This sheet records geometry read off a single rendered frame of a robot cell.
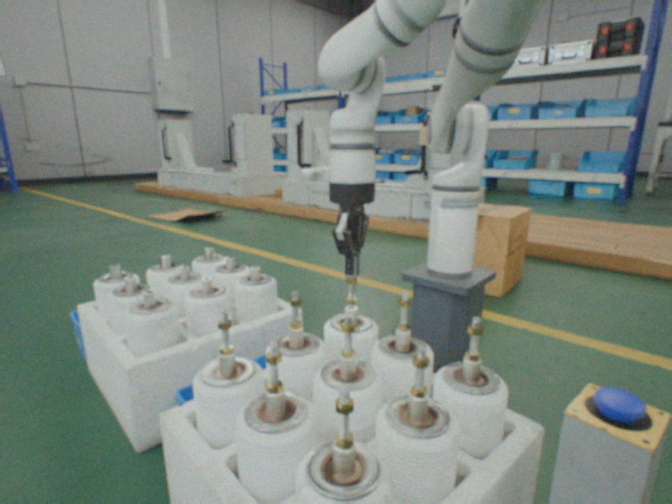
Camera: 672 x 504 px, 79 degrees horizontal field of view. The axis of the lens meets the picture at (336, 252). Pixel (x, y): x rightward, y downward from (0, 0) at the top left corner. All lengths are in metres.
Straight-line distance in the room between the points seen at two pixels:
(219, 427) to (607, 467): 0.44
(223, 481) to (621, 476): 0.41
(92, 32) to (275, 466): 6.96
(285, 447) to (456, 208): 0.52
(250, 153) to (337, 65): 3.22
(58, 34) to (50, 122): 1.14
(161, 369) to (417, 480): 0.52
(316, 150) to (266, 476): 2.93
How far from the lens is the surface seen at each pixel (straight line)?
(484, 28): 0.62
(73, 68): 7.04
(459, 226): 0.81
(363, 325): 0.72
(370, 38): 0.61
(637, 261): 2.20
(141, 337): 0.86
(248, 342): 0.92
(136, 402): 0.86
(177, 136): 5.02
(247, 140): 3.80
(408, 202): 2.61
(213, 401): 0.58
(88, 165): 6.98
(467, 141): 0.81
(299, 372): 0.63
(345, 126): 0.63
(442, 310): 0.84
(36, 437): 1.06
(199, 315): 0.89
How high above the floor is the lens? 0.56
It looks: 15 degrees down
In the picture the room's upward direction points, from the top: straight up
